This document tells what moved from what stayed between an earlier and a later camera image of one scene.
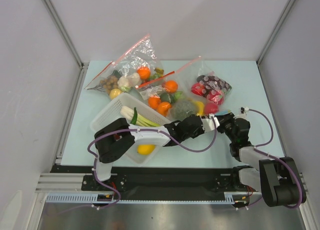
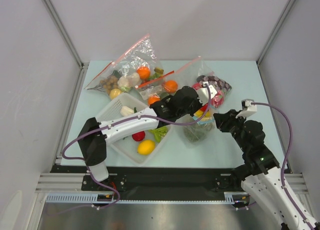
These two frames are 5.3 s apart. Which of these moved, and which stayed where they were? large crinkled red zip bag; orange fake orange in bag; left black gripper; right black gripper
Moved: left black gripper
Stayed: large crinkled red zip bag; orange fake orange in bag; right black gripper
